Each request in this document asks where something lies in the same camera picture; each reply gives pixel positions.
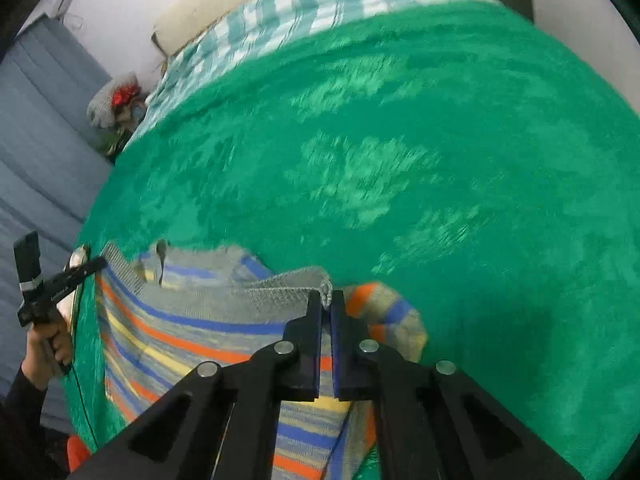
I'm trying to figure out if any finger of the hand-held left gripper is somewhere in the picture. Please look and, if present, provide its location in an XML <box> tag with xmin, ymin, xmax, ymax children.
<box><xmin>64</xmin><ymin>256</ymin><xmax>109</xmax><ymax>286</ymax></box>

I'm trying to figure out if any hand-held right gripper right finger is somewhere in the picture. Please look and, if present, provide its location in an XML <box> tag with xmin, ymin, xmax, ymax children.
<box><xmin>331</xmin><ymin>290</ymin><xmax>584</xmax><ymax>480</ymax></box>

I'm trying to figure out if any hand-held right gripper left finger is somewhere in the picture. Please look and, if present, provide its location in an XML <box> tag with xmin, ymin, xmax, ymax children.
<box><xmin>67</xmin><ymin>289</ymin><xmax>324</xmax><ymax>480</ymax></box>

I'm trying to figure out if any striped knitted sweater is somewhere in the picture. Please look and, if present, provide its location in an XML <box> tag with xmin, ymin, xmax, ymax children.
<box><xmin>95</xmin><ymin>241</ymin><xmax>429</xmax><ymax>480</ymax></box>

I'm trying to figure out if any person's left forearm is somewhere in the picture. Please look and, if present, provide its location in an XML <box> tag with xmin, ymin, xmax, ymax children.
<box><xmin>0</xmin><ymin>364</ymin><xmax>50</xmax><ymax>480</ymax></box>

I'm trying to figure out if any pile of clothes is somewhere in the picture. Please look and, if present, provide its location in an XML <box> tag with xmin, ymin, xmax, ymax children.
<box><xmin>86</xmin><ymin>71</ymin><xmax>149</xmax><ymax>163</ymax></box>

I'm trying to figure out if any person's left hand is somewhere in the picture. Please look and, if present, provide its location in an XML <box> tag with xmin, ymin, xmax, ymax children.
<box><xmin>24</xmin><ymin>309</ymin><xmax>74</xmax><ymax>391</ymax></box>

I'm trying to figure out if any brown chevron pillow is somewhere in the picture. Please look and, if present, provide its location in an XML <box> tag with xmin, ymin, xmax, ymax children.
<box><xmin>66</xmin><ymin>244</ymin><xmax>93</xmax><ymax>326</ymax></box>

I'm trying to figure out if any blue grey curtain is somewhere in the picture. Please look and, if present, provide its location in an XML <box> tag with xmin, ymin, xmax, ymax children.
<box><xmin>0</xmin><ymin>17</ymin><xmax>117</xmax><ymax>436</ymax></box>

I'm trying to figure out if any orange fleece cloth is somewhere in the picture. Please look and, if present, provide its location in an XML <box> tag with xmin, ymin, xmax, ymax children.
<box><xmin>66</xmin><ymin>434</ymin><xmax>95</xmax><ymax>473</ymax></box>

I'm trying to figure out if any green patterned blanket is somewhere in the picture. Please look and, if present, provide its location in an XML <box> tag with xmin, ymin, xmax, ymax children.
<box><xmin>62</xmin><ymin>0</ymin><xmax>640</xmax><ymax>480</ymax></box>

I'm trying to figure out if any teal checked bedsheet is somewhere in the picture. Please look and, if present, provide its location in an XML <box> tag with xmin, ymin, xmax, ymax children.
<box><xmin>122</xmin><ymin>0</ymin><xmax>496</xmax><ymax>151</ymax></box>

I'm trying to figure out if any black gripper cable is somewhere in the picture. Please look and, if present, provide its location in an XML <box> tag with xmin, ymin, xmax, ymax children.
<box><xmin>68</xmin><ymin>360</ymin><xmax>100</xmax><ymax>453</ymax></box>

